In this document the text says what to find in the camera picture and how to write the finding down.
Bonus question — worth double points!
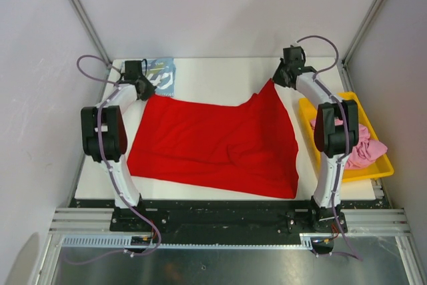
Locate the red t shirt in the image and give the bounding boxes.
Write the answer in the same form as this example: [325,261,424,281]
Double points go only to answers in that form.
[127,81,299,199]

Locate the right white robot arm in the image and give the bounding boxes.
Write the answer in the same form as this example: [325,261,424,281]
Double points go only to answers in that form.
[272,46,359,232]

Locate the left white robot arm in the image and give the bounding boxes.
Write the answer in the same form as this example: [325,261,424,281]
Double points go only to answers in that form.
[81,59,156,232]

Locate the folded blue printed t shirt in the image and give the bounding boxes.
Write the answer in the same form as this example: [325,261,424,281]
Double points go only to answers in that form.
[123,57,177,98]

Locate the pink t shirt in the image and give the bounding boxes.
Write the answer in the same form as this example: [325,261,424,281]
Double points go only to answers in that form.
[310,116,388,170]

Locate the yellow plastic tray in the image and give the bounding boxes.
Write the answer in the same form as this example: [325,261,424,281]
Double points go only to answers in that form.
[298,91,394,182]

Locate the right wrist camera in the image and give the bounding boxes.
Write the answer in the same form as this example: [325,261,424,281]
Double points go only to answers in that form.
[283,45,306,65]

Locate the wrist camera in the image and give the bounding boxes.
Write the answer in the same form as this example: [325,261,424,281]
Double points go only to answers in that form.
[283,45,306,65]
[123,59,148,80]

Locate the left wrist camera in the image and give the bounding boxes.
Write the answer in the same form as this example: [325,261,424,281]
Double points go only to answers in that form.
[123,59,148,80]

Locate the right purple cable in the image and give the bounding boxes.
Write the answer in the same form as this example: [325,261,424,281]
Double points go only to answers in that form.
[295,35,364,262]

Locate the purple cable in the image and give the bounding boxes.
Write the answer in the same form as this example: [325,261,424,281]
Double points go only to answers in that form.
[61,55,163,264]
[295,35,364,262]

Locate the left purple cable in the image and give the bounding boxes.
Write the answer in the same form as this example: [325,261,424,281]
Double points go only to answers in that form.
[61,55,163,264]

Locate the left aluminium frame post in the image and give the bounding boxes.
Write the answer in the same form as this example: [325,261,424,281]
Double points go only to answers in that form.
[68,0,111,63]

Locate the aluminium frame post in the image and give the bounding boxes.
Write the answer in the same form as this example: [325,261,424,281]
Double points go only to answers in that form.
[342,0,387,69]
[68,0,111,63]

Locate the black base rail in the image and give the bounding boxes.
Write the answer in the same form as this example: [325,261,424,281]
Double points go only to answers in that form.
[109,200,348,241]

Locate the right aluminium frame post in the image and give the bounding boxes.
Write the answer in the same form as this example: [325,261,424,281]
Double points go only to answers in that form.
[342,0,387,69]

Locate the grey slotted cable duct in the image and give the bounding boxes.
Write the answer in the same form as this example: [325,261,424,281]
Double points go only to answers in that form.
[62,234,334,250]

